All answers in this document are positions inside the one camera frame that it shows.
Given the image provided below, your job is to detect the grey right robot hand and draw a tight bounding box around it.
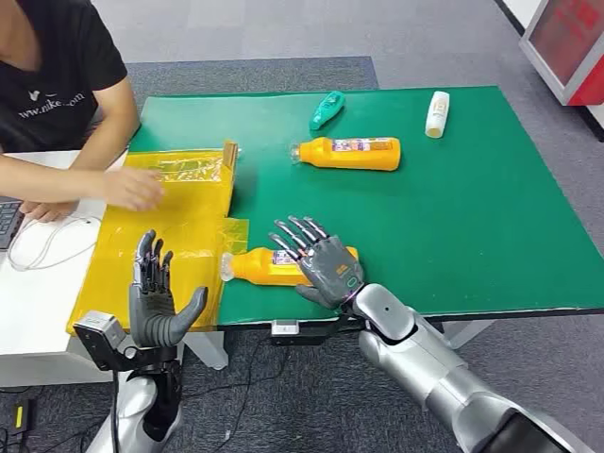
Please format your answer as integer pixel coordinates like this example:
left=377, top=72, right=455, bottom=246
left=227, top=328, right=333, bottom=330
left=268, top=216, right=365, bottom=310

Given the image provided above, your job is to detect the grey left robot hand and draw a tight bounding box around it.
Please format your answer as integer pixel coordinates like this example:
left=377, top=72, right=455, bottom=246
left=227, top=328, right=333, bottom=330
left=128, top=229, right=208, bottom=349

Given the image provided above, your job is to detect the orange bottle with label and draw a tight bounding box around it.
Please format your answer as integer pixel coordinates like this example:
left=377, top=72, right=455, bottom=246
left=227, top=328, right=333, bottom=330
left=289, top=136, right=402, bottom=173
left=220, top=245, right=359, bottom=288

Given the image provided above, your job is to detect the green plastic bottle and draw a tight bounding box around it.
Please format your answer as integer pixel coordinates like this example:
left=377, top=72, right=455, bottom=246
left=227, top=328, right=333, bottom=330
left=308, top=91, right=346, bottom=132

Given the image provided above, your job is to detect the white plastic bottle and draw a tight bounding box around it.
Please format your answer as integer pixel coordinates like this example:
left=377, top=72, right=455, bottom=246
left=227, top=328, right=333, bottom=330
left=424, top=91, right=451, bottom=140

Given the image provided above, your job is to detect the white table leg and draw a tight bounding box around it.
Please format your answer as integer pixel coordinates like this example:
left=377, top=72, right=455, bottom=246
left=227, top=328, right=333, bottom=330
left=441, top=320, right=497, bottom=350
left=183, top=331, right=230, bottom=371

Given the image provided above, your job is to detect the yellow plastic film sheet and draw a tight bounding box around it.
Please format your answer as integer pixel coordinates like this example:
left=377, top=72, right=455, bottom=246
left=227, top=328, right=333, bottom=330
left=66, top=147, right=249, bottom=337

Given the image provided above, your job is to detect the person's right hand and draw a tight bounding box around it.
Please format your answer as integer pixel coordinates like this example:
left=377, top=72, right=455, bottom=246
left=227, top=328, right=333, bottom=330
left=100, top=167, right=166, bottom=212

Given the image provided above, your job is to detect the person's hand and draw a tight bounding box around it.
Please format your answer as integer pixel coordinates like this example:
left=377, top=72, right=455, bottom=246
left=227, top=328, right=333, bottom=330
left=19, top=199, right=81, bottom=224
left=100, top=167, right=166, bottom=212

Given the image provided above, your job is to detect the green table mat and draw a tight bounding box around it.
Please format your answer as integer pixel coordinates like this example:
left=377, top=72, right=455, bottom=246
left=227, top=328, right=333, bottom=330
left=128, top=85, right=604, bottom=329

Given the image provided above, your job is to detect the person's left hand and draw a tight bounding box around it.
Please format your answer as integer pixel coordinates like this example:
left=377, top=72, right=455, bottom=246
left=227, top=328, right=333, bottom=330
left=19, top=199, right=81, bottom=224

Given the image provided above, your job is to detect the black adapter with yellow label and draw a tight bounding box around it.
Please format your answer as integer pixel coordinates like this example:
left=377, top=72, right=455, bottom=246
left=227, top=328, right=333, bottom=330
left=11, top=399, right=36, bottom=436

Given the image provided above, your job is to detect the black laptop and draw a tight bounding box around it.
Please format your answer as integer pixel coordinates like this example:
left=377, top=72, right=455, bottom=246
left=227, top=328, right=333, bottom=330
left=0, top=201, right=24, bottom=251

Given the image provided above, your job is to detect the person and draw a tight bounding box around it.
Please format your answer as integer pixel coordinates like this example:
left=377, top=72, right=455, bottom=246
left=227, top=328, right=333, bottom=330
left=0, top=0, right=166, bottom=224

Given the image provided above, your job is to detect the red and white cabinet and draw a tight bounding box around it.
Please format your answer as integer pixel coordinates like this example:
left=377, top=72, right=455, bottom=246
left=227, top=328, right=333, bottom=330
left=519, top=0, right=604, bottom=108

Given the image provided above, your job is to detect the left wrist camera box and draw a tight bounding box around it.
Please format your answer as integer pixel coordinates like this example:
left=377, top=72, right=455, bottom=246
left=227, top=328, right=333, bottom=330
left=72, top=310, right=129, bottom=373

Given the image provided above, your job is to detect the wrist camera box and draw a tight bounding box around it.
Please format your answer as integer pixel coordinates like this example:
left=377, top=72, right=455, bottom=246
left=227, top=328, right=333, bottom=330
left=72, top=310, right=129, bottom=373
left=270, top=318, right=303, bottom=339

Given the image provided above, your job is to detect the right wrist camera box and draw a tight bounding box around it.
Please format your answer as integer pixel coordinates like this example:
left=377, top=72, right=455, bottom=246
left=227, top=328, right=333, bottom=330
left=270, top=318, right=303, bottom=339

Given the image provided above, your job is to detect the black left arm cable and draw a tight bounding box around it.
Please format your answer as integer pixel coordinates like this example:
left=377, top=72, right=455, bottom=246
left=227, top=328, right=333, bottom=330
left=109, top=368, right=122, bottom=453

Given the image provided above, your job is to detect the white cable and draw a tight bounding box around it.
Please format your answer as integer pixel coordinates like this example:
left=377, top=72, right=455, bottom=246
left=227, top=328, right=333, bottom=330
left=5, top=215, right=103, bottom=273

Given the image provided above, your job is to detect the black floor cable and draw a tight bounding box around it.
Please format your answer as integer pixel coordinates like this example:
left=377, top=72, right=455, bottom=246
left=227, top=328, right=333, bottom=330
left=183, top=337, right=291, bottom=453

